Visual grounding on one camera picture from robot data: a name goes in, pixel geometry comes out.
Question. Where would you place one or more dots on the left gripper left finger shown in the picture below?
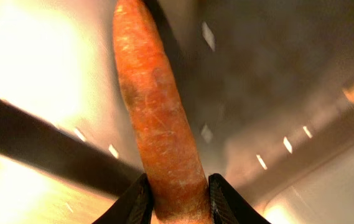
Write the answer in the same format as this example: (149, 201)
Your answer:
(135, 206)

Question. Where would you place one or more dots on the brown serving tray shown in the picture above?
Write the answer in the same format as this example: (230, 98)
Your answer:
(267, 86)

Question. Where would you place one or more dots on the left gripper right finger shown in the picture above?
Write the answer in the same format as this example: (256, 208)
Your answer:
(228, 206)

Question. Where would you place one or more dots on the orange carrot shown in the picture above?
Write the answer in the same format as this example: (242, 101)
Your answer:
(166, 144)

